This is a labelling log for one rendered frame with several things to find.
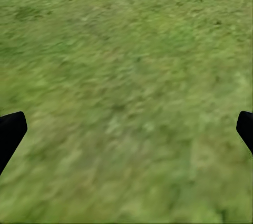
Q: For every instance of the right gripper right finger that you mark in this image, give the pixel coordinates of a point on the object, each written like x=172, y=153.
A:
x=245, y=128

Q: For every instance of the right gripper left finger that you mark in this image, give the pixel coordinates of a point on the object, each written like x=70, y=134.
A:
x=13, y=127

